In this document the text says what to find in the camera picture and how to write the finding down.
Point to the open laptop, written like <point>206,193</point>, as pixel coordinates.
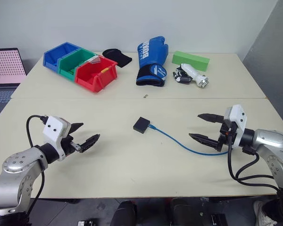
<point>4,68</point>

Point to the black fabric wrist wrap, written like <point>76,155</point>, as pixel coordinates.
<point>118,57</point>

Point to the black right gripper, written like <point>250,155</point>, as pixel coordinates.
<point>225,139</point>

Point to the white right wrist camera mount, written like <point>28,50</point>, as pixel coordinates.
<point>238,115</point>

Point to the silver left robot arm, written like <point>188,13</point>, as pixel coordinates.
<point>14,164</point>

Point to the green plastic storage bin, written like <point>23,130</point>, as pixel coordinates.
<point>73,60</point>

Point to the blue boxing glove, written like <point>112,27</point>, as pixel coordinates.
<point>151,58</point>

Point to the green foam block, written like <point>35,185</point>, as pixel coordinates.
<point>191,60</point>

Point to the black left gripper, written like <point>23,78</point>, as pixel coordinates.
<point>67,146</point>

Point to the blue plastic storage bin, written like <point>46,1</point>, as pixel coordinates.
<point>53,57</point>

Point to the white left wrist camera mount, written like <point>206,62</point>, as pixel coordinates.
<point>53,128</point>

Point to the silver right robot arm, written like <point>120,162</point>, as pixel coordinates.
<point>271,141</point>

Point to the red plastic storage bin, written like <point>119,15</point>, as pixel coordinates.
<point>94,80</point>

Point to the white shoe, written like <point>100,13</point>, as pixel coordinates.
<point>261,212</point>

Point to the clear plastic piece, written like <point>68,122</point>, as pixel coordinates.
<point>95,60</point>

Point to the small black box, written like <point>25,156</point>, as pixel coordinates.
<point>86,223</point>
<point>218,220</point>
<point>141,124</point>

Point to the white robotic hand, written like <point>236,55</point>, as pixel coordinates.
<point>192,71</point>

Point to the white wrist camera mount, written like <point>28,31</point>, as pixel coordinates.
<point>53,128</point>
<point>238,115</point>

